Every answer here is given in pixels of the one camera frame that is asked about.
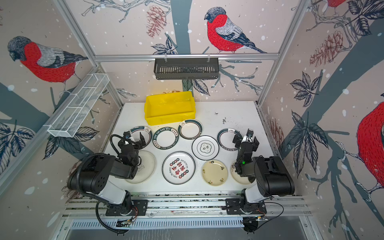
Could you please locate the green rim Hao Wei plate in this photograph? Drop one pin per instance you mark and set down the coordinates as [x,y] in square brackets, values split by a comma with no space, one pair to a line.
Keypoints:
[165,138]

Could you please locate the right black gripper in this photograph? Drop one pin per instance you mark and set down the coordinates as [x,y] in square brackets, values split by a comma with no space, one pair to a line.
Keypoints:
[238,138]

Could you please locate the cream floral plate centre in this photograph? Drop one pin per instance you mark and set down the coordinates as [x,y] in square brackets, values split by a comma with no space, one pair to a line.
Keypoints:
[214,173]

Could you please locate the cream floral plate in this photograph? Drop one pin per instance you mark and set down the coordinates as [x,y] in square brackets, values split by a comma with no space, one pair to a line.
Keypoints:
[237,177]
[214,173]

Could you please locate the white wire mesh shelf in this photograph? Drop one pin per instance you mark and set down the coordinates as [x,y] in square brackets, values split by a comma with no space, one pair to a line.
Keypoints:
[71,118]

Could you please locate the plain cream plate left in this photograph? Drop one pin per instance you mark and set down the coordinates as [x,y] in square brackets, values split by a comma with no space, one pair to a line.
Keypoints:
[145,169]

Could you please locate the green red rim plate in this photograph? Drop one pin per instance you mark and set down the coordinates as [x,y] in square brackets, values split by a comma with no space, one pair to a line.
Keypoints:
[225,139]
[190,129]

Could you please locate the black hanging wire basket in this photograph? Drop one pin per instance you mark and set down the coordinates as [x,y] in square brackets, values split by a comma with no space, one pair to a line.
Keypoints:
[187,69]

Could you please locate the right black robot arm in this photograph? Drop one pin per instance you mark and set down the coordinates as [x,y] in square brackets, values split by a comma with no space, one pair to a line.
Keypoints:
[270,176]

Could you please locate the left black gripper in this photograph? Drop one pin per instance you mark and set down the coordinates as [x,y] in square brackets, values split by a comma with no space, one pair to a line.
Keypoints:
[138,145]

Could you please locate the yellow plastic bin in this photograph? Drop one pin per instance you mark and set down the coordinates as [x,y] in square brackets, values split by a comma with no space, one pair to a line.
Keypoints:
[169,108]

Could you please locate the white plate red characters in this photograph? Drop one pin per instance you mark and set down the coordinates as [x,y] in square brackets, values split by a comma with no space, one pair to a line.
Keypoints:
[178,168]

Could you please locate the aluminium frame rail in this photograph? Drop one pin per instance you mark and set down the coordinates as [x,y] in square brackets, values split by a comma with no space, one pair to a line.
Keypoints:
[148,58]

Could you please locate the cream floral plate right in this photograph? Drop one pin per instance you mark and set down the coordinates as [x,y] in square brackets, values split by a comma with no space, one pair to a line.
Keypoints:
[237,177]

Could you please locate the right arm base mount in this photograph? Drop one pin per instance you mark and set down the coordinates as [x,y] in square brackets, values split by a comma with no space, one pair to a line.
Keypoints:
[235,206]

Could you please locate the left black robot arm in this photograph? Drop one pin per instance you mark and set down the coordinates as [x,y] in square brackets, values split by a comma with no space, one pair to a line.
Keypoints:
[91,177]

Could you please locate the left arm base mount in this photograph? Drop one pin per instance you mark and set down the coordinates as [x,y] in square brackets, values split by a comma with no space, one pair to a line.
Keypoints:
[132,208]

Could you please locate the green rim plate far left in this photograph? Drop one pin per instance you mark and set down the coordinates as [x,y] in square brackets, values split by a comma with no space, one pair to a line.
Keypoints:
[146,132]

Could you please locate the white plate flower emblem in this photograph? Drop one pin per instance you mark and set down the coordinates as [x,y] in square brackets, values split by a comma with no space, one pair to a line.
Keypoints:
[205,148]

